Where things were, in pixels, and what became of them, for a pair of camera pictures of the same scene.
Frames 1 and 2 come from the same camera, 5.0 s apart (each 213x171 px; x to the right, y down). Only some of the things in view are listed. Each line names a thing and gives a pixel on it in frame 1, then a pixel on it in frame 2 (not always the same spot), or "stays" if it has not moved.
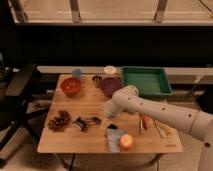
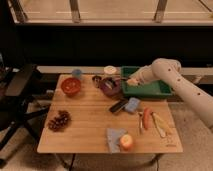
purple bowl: [109, 85] stays
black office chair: [16, 80] stays
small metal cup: [97, 80] stays
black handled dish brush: [98, 121] → [111, 82]
